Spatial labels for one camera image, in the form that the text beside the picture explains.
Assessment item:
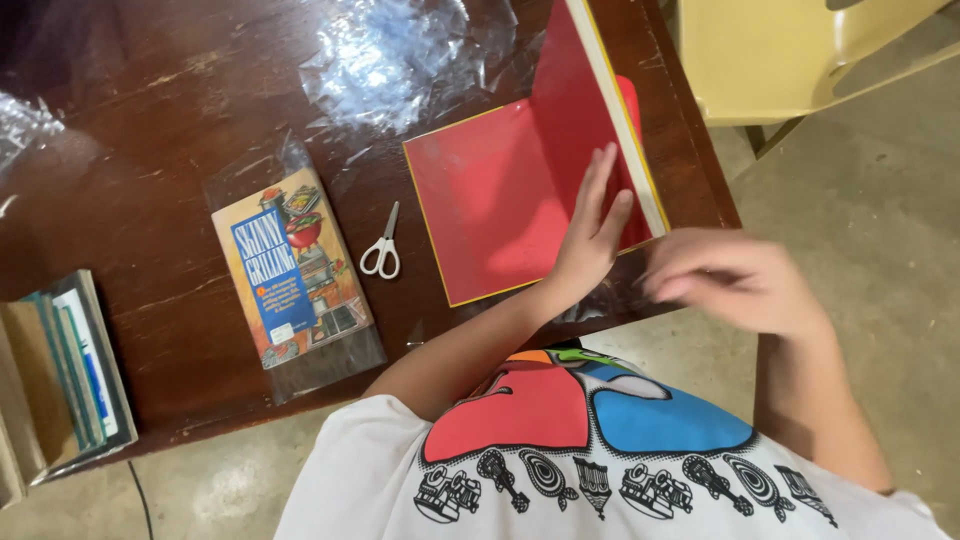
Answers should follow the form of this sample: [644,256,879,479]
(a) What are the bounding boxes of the yellow plastic chair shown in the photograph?
[677,0,960,160]

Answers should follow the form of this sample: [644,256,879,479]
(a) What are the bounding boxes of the black cable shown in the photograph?
[126,459,156,540]

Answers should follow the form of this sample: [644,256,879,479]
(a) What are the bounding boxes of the white printed t-shirt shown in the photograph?
[273,341,955,540]

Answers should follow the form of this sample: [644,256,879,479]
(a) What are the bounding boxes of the white-handled scissors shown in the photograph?
[359,200,402,281]

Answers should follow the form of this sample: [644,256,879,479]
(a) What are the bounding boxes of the person's left hand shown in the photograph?
[549,142,636,300]

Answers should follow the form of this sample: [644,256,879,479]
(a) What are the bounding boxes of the clear plastic book cover sheet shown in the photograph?
[450,238,680,331]

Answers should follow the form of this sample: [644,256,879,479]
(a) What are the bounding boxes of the plastic-covered paperback cookbook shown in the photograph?
[203,133,388,407]

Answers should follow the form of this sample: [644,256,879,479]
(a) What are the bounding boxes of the person's right hand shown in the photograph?
[641,228,831,340]

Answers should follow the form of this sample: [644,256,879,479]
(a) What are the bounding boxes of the small crumpled clear plastic piece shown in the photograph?
[0,90,67,177]

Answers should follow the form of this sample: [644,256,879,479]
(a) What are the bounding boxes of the large crumpled clear plastic sheet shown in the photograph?
[298,0,545,138]

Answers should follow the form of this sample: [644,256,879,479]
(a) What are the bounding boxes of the red hardcover book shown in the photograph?
[402,0,672,309]

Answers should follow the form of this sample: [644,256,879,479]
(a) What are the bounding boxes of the stack of old books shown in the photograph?
[0,268,141,511]

